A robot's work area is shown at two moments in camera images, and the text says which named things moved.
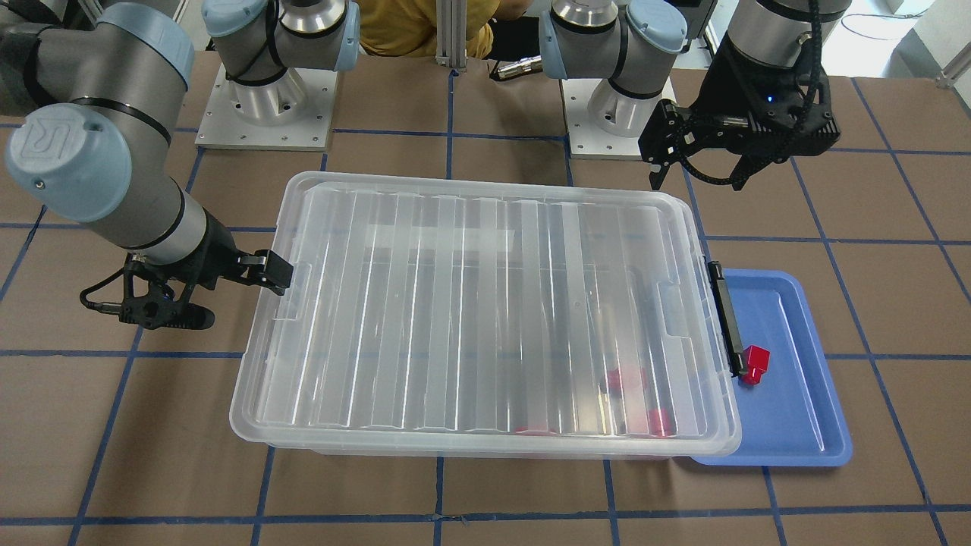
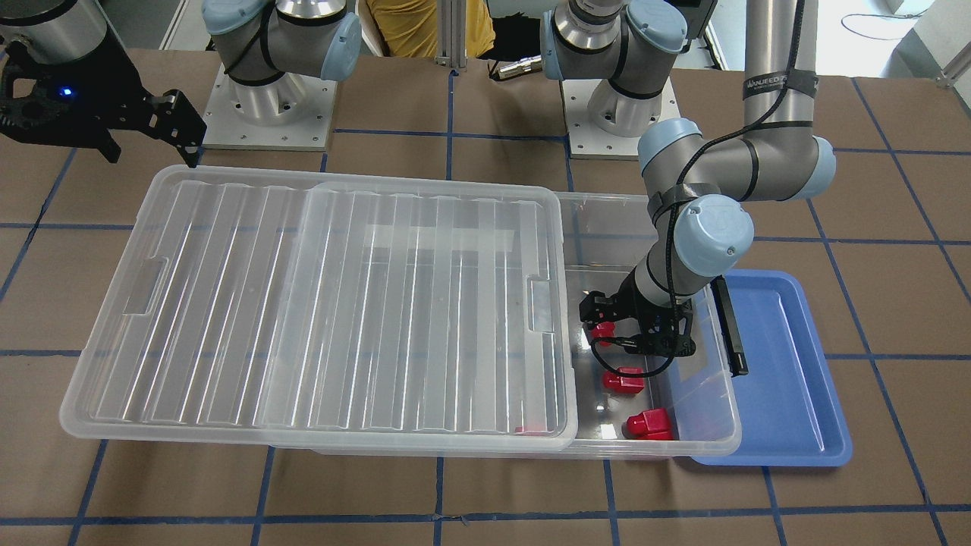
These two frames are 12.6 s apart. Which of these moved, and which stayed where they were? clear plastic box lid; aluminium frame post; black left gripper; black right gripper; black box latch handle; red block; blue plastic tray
Moved: red block; clear plastic box lid; black left gripper; black right gripper
Stayed: black box latch handle; blue plastic tray; aluminium frame post
